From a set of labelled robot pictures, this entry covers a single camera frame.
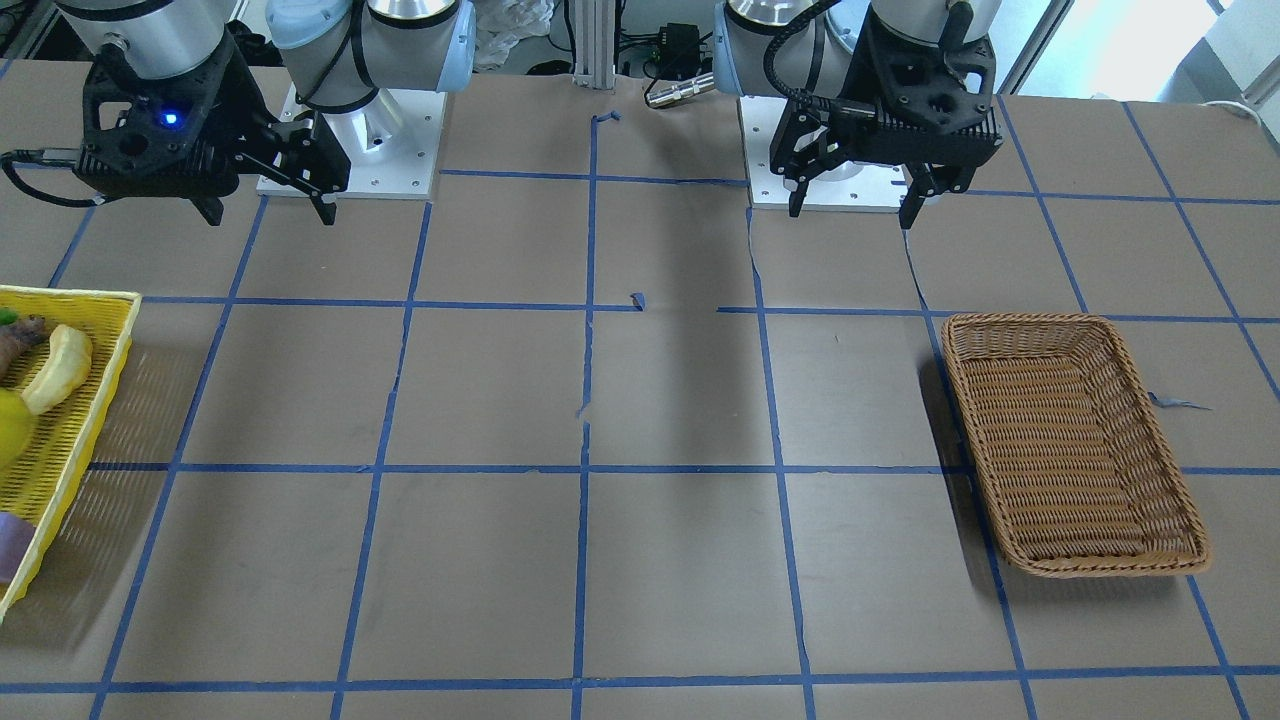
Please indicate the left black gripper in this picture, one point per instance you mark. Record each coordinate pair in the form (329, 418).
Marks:
(858, 70)

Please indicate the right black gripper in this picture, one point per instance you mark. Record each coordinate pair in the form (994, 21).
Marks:
(243, 100)

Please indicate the yellow tape roll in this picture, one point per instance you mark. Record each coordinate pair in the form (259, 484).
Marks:
(18, 426)

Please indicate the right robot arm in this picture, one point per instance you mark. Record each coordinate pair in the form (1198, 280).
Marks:
(331, 49)

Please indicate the silver metal cylinder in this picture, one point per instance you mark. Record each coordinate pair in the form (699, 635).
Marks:
(681, 91)

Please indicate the black power adapter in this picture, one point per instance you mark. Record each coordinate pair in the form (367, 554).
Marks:
(678, 52)

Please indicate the toy banana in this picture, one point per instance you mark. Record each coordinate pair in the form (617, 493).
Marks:
(65, 369)

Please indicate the brown toy animal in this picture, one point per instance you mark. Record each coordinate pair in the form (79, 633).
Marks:
(19, 336)

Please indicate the brown wicker basket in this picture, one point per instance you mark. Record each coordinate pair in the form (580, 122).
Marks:
(1078, 477)

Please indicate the yellow plastic basket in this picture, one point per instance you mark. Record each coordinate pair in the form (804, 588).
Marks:
(41, 484)

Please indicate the purple foam block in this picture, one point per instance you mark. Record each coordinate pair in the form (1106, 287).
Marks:
(16, 536)

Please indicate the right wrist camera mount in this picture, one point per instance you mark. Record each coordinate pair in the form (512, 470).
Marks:
(170, 137)

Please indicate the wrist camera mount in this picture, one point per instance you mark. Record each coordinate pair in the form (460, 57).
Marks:
(932, 62)
(170, 137)

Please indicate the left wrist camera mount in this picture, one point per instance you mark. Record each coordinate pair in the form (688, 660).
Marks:
(932, 62)

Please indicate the aluminium frame post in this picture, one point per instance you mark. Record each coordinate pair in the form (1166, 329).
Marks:
(594, 43)

